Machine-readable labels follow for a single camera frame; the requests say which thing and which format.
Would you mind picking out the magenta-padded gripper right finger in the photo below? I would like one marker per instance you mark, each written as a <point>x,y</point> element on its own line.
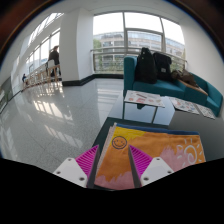
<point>156,170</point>

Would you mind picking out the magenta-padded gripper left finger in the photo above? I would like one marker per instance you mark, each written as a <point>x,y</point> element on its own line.
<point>70,171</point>

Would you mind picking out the orange pink sun-print towel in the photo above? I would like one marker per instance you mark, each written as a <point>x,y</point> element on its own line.
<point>160,146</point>

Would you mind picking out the printed sticker sheet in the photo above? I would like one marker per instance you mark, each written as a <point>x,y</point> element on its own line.
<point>144,98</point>
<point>184,105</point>
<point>206,111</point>

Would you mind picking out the teal sofa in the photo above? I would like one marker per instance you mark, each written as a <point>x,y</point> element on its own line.
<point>166,88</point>

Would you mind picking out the wooden-topped teal side table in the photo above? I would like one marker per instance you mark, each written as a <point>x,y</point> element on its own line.
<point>195,90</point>

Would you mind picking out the teal armchair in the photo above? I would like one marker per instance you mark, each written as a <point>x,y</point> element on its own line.
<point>213,96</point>

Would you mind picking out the brown jacket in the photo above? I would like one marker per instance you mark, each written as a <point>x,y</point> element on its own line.
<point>185,77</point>

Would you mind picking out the wooden railing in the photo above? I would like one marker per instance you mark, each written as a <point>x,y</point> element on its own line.
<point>38,77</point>

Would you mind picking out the large black backpack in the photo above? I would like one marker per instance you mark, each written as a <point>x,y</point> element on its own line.
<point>145,68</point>

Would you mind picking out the black backpack with label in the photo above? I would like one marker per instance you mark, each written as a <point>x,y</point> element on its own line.
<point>163,66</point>

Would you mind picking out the person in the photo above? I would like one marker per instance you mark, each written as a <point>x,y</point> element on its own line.
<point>54,60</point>

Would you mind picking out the metal window railing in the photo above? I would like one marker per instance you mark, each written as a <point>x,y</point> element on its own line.
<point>106,50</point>

